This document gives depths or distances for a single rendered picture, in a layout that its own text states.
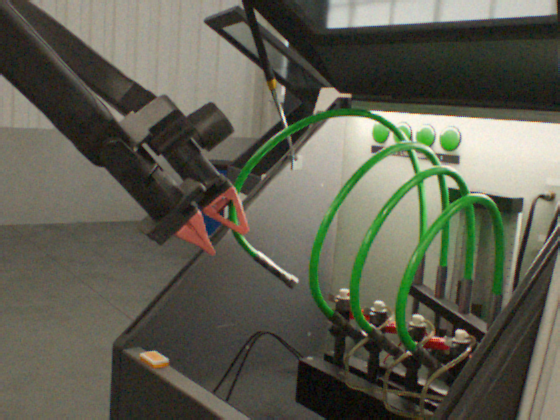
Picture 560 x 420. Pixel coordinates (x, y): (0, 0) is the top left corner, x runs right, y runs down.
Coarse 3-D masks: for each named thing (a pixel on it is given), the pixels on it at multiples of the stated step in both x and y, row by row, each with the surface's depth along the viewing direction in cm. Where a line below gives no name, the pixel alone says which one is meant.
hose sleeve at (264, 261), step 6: (258, 252) 120; (252, 258) 121; (258, 258) 120; (264, 258) 121; (264, 264) 121; (270, 264) 121; (276, 264) 122; (270, 270) 122; (276, 270) 122; (282, 270) 122; (276, 276) 122; (282, 276) 122; (288, 276) 123
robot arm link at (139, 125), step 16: (160, 96) 90; (144, 112) 89; (160, 112) 89; (176, 112) 89; (128, 128) 89; (144, 128) 88; (160, 128) 89; (176, 128) 90; (192, 128) 91; (112, 144) 83; (160, 144) 90; (176, 144) 91; (112, 160) 85; (128, 160) 86
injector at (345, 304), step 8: (336, 296) 119; (336, 304) 118; (344, 304) 118; (344, 312) 118; (328, 328) 117; (336, 328) 118; (336, 336) 119; (344, 336) 119; (336, 344) 119; (344, 344) 119; (336, 352) 119; (344, 352) 120; (336, 360) 120
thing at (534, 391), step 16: (544, 320) 91; (544, 336) 91; (544, 352) 91; (528, 368) 92; (544, 368) 90; (528, 384) 91; (544, 384) 90; (528, 400) 91; (544, 400) 89; (528, 416) 91; (544, 416) 89
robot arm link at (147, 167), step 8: (144, 152) 91; (136, 160) 90; (144, 160) 90; (152, 160) 92; (128, 168) 89; (136, 168) 90; (144, 168) 90; (152, 168) 91; (120, 176) 90; (128, 176) 90; (136, 176) 90; (144, 176) 90; (120, 184) 92; (128, 184) 91; (136, 184) 90
